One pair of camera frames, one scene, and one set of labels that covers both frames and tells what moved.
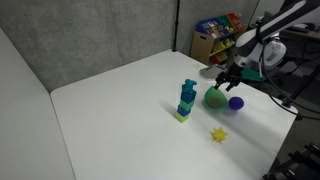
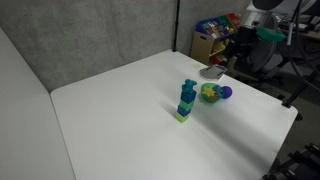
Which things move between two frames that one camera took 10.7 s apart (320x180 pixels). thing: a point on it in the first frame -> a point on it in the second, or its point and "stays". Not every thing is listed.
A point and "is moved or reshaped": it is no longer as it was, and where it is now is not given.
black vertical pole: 176,26 stays
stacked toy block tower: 187,99 stays
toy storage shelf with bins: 213,40 stays
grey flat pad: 212,71 stays
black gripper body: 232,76 -> 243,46
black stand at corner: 303,165 stays
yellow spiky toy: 219,134 -> 208,91
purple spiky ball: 236,103 -> 227,92
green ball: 214,98 is moved or reshaped
